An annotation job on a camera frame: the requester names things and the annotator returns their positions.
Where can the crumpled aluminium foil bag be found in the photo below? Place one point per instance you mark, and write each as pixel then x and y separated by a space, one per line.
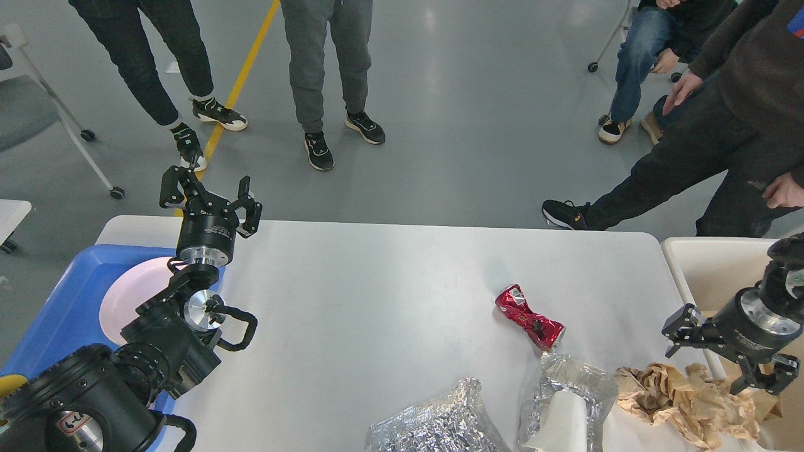
pixel 454 421

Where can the teal mug yellow inside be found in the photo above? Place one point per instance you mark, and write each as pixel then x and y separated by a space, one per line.
pixel 10 383

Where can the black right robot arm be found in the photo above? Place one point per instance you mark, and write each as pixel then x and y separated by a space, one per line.
pixel 781 284

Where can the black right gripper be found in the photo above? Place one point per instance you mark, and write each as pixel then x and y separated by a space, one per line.
pixel 745 331

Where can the grey office chair left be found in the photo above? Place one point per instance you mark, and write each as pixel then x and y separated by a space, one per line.
pixel 29 106

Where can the white plastic bin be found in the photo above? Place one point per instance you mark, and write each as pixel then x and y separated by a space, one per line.
pixel 709 271

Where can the brown paper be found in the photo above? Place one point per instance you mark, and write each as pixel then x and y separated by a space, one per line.
pixel 700 407

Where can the white side table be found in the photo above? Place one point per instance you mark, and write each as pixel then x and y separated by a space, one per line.
pixel 12 214

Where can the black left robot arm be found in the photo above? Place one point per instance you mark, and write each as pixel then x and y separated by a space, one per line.
pixel 96 399

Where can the pink plate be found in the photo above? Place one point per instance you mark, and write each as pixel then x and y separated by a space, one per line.
pixel 133 288

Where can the red foil wrapper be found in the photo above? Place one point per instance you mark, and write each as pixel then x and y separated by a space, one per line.
pixel 545 333

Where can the walking person dark clothes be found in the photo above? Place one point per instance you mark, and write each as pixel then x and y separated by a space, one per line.
pixel 743 101

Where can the foil bag with paper cup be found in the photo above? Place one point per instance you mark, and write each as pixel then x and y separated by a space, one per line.
pixel 565 405

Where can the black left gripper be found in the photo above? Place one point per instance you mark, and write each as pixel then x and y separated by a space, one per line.
pixel 207 235

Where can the brown paper bag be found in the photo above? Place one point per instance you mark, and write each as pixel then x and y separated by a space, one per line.
pixel 766 406

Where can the blue plastic tray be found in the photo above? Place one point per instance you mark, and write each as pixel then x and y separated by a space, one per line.
pixel 70 318

